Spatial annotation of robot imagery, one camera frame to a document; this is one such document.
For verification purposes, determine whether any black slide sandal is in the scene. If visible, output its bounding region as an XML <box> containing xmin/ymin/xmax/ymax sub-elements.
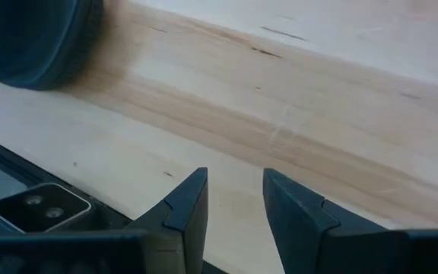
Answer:
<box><xmin>0</xmin><ymin>0</ymin><xmax>105</xmax><ymax>92</ymax></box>

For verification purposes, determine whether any small table-level camera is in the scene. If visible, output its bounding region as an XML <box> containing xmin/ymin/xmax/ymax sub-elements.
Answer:
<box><xmin>0</xmin><ymin>182</ymin><xmax>93</xmax><ymax>234</ymax></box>

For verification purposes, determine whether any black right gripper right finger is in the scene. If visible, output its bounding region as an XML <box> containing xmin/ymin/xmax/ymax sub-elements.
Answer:
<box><xmin>262</xmin><ymin>167</ymin><xmax>410</xmax><ymax>274</ymax></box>

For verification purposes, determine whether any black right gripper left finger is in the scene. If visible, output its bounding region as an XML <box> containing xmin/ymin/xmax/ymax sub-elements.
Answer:
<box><xmin>126</xmin><ymin>167</ymin><xmax>209</xmax><ymax>274</ymax></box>

